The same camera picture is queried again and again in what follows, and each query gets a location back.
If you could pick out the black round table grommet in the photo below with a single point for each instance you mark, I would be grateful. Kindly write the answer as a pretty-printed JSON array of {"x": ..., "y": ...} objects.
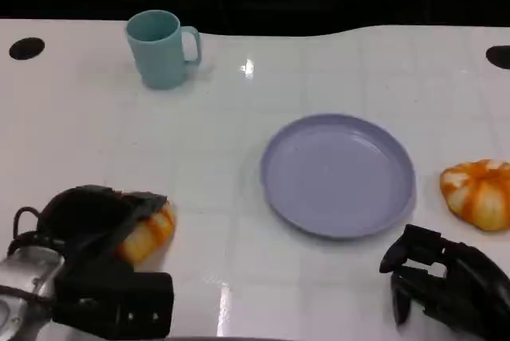
[
  {"x": 500, "y": 55},
  {"x": 26, "y": 48}
]

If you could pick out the pale green mug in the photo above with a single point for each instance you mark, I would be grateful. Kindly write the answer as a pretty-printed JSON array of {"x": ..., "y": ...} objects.
[{"x": 159, "y": 52}]

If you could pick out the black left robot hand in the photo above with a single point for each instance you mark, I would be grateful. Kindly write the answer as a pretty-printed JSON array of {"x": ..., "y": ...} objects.
[{"x": 85, "y": 217}]

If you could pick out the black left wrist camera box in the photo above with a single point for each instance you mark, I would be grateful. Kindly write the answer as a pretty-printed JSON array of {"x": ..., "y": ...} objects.
[{"x": 119, "y": 301}]

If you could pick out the lilac plate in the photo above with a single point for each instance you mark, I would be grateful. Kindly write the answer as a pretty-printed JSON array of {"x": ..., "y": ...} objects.
[{"x": 338, "y": 175}]

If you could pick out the orange white toy bread roll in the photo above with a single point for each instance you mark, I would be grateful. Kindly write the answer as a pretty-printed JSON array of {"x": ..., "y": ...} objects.
[
  {"x": 149, "y": 233},
  {"x": 480, "y": 193}
]

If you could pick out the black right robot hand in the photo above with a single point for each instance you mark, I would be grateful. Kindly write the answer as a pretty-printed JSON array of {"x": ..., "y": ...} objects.
[{"x": 466, "y": 285}]

